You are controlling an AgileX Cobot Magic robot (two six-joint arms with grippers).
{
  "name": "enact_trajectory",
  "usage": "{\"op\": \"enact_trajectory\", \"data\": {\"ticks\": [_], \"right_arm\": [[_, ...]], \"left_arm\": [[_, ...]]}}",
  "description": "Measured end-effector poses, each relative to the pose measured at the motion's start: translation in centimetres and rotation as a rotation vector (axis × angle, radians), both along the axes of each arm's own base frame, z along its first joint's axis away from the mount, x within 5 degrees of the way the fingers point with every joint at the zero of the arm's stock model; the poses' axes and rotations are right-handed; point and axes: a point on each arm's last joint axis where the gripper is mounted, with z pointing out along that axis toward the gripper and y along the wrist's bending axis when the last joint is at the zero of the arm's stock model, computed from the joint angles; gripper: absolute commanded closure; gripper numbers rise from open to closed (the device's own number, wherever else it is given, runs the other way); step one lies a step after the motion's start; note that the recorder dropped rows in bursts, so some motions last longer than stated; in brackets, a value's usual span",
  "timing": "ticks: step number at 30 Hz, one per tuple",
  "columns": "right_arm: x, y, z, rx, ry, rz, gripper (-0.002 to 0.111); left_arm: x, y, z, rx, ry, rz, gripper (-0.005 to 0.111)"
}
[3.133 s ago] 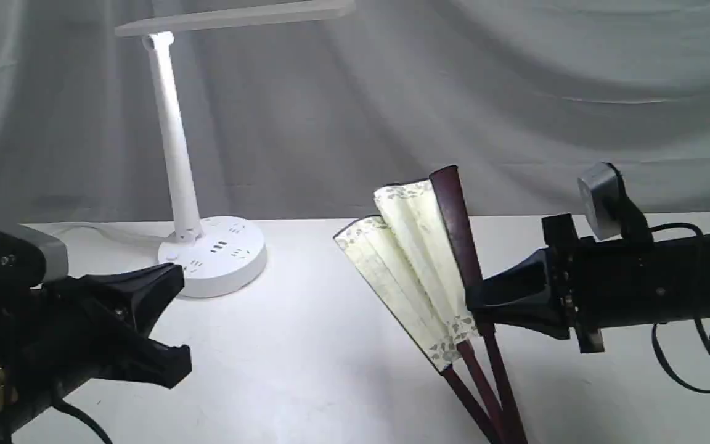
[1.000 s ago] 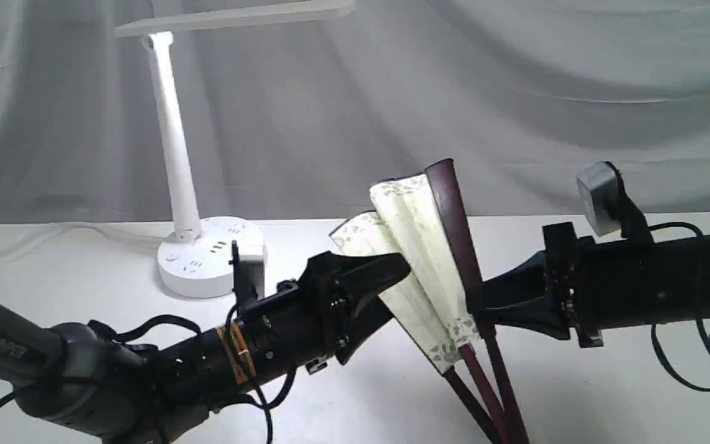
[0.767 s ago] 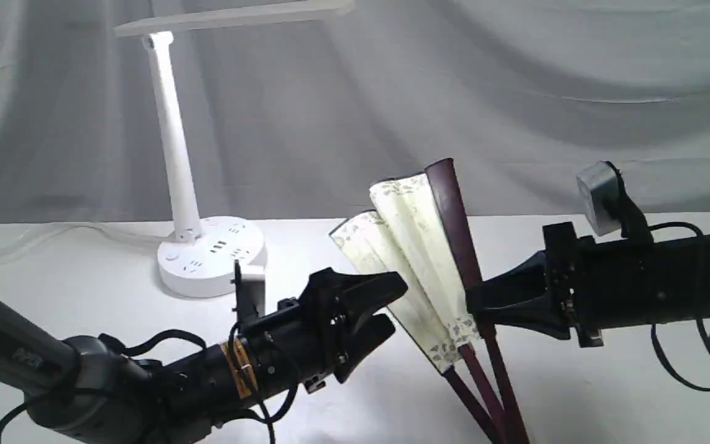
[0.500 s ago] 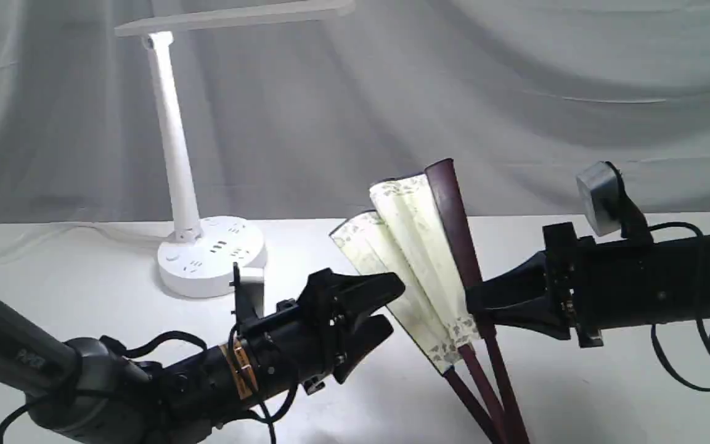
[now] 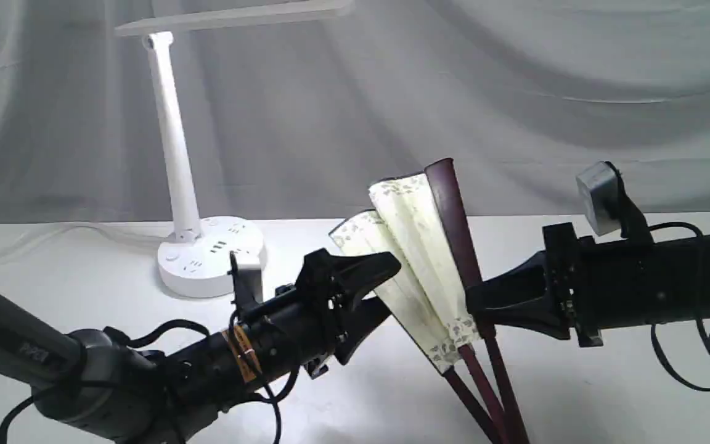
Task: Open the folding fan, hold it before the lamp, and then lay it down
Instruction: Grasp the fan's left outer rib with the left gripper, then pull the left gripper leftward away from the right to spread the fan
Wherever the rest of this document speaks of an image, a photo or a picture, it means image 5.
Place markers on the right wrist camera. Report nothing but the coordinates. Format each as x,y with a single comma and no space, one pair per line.
607,205

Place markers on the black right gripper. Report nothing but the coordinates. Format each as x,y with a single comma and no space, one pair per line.
579,287

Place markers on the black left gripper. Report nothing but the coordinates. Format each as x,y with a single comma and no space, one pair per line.
320,316

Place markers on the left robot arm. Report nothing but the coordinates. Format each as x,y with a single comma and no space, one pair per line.
108,384

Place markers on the grey backdrop curtain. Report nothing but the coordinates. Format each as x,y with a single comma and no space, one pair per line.
295,120

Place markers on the white desk lamp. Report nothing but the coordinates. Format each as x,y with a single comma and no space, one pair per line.
193,261

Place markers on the paper folding fan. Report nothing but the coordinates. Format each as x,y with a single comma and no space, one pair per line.
420,218

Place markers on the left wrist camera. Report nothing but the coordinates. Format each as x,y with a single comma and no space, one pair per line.
247,277

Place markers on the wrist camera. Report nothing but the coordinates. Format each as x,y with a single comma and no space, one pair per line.
247,277
607,205

